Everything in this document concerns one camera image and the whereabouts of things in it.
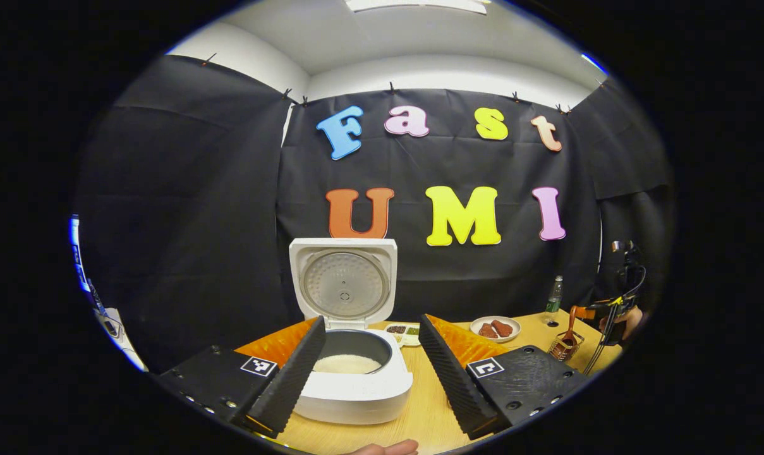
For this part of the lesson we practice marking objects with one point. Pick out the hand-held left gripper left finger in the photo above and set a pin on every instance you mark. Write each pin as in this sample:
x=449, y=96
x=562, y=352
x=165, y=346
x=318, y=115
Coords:
x=290, y=379

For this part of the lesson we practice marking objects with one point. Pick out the pile of white rice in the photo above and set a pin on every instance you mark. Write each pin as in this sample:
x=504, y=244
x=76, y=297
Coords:
x=347, y=364

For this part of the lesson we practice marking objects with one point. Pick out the white divided condiment dish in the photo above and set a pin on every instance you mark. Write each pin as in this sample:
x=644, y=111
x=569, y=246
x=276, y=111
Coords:
x=397, y=330

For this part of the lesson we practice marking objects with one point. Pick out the clear bottle with green label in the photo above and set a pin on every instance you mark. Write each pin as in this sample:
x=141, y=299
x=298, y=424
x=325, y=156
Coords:
x=553, y=297

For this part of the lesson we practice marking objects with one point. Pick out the black backdrop cloth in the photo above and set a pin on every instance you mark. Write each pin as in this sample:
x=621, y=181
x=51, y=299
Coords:
x=230, y=189

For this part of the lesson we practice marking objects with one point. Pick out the white rice cooker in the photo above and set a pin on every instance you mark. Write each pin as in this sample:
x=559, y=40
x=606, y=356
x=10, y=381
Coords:
x=356, y=404

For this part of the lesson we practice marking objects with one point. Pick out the white oval plate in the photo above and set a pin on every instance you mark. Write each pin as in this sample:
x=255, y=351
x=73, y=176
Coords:
x=514, y=333

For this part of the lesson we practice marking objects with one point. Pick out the brown meat piece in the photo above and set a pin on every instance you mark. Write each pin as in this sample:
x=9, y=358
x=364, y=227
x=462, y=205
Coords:
x=503, y=328
x=488, y=331

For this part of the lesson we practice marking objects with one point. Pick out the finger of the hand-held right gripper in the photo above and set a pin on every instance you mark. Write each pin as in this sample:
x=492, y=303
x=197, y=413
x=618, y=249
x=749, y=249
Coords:
x=584, y=313

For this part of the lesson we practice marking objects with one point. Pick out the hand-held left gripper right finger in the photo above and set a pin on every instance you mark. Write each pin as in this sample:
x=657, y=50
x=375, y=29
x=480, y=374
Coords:
x=451, y=379

